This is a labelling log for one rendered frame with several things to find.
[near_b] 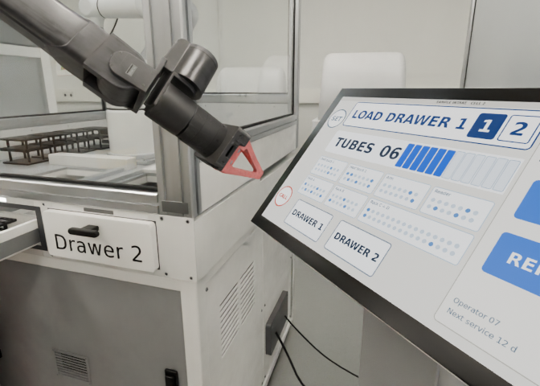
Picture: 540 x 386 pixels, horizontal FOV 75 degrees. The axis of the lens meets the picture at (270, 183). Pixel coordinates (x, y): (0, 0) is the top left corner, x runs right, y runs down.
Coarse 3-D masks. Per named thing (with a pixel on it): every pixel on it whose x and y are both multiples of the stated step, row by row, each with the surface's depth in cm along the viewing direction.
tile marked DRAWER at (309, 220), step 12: (300, 204) 58; (312, 204) 56; (288, 216) 58; (300, 216) 56; (312, 216) 54; (324, 216) 52; (300, 228) 54; (312, 228) 53; (324, 228) 51; (312, 240) 51
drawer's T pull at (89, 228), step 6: (72, 228) 75; (78, 228) 75; (84, 228) 75; (90, 228) 75; (96, 228) 76; (72, 234) 75; (78, 234) 74; (84, 234) 74; (90, 234) 73; (96, 234) 73
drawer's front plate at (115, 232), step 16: (48, 224) 81; (64, 224) 80; (80, 224) 78; (96, 224) 77; (112, 224) 76; (128, 224) 74; (144, 224) 73; (48, 240) 83; (80, 240) 80; (96, 240) 78; (112, 240) 77; (128, 240) 76; (144, 240) 74; (64, 256) 82; (80, 256) 81; (96, 256) 79; (128, 256) 77; (144, 256) 75
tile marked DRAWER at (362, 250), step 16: (352, 224) 47; (336, 240) 48; (352, 240) 46; (368, 240) 44; (384, 240) 42; (336, 256) 46; (352, 256) 45; (368, 256) 43; (384, 256) 41; (368, 272) 42
